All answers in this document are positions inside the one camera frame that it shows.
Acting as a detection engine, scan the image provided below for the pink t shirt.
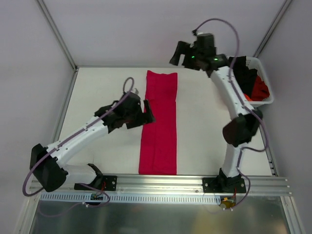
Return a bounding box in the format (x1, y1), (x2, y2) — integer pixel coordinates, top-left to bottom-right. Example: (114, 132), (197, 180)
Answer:
(138, 70), (178, 175)

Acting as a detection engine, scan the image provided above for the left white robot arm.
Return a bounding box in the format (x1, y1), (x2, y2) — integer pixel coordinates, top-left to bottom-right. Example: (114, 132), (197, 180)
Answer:
(30, 92), (155, 192)

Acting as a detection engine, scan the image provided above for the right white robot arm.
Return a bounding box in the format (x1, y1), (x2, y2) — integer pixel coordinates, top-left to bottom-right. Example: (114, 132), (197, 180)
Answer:
(170, 33), (263, 193)

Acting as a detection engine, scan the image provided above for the black t shirt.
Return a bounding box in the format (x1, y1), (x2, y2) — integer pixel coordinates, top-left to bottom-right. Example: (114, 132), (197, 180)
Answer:
(233, 56), (257, 97)

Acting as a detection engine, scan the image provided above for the white plastic basket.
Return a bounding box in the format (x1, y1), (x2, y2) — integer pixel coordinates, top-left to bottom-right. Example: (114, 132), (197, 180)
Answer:
(233, 56), (273, 107)

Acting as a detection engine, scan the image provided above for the orange t shirt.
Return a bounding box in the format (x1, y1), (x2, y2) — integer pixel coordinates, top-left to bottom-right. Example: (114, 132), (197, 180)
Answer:
(244, 94), (252, 102)

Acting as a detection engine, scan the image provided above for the red t shirt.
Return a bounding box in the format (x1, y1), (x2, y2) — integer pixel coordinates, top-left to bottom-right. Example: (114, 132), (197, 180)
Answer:
(250, 76), (270, 101)

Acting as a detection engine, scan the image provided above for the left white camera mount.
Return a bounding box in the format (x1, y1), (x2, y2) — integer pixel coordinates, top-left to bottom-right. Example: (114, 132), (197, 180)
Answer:
(133, 88), (139, 95)

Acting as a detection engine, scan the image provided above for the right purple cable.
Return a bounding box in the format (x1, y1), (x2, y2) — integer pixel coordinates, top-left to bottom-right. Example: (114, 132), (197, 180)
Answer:
(192, 18), (270, 214)

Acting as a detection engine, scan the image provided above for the aluminium mounting rail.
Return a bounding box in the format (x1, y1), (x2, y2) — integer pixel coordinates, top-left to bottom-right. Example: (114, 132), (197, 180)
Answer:
(29, 172), (293, 195)

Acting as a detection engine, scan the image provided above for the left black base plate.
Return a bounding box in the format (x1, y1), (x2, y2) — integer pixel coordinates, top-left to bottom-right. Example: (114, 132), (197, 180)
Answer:
(74, 175), (117, 191)

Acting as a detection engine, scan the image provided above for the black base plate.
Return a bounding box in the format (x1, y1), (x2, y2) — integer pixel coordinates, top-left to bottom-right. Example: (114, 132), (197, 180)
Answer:
(74, 175), (117, 191)
(202, 177), (247, 194)

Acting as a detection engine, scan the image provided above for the white slotted cable duct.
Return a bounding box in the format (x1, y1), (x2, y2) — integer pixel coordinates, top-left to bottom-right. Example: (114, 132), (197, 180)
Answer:
(40, 192), (221, 205)

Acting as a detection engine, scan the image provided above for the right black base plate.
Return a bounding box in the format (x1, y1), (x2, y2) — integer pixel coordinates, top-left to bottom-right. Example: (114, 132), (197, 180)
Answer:
(202, 177), (247, 194)

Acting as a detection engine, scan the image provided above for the left aluminium frame post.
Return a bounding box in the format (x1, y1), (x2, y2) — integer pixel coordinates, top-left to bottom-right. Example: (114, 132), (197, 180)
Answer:
(35, 0), (78, 71)

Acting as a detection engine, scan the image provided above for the aluminium frame post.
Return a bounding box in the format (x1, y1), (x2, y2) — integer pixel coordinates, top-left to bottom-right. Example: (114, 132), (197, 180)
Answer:
(253, 0), (293, 58)
(35, 0), (78, 71)

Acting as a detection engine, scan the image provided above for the right aluminium frame post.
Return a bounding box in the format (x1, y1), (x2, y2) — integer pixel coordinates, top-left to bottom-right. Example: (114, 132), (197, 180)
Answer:
(253, 0), (293, 58)

